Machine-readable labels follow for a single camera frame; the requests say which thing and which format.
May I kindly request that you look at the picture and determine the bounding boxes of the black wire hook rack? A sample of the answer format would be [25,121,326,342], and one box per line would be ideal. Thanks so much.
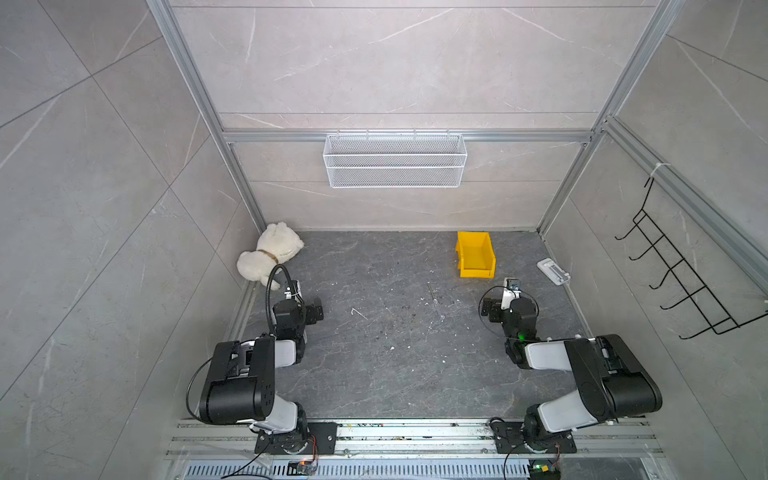
[614,178,767,341]

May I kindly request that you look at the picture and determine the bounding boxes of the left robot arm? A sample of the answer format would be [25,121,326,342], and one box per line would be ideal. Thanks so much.
[194,296,338,455]

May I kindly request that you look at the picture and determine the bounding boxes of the white wire mesh basket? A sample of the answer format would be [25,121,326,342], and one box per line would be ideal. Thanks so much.
[323,133,468,189]

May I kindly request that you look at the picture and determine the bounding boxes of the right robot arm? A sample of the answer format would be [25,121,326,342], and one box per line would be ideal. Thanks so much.
[478,293,663,453]

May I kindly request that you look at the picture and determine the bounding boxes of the yellow plastic bin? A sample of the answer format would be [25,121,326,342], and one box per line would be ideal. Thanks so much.
[456,231,496,279]

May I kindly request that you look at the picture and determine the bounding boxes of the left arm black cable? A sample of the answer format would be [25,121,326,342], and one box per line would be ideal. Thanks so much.
[265,263,296,337]

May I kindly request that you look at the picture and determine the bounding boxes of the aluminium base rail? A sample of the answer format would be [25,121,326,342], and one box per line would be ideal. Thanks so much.
[150,418,676,479]

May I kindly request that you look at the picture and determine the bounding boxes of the white plush teddy bear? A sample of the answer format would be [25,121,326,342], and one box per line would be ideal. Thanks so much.
[236,222,305,287]

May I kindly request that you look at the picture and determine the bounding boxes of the white plastic clip bracket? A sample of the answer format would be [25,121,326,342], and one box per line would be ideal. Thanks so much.
[536,258,571,286]

